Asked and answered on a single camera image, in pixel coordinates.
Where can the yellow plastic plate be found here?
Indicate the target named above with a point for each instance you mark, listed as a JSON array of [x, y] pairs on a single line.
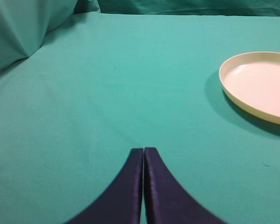
[[252, 82]]

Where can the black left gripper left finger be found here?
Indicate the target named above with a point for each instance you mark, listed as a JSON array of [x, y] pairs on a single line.
[[121, 201]]

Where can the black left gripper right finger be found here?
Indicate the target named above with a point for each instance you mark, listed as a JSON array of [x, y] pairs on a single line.
[[166, 201]]

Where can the green table cloth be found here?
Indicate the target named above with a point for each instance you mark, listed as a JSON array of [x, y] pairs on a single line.
[[103, 84]]

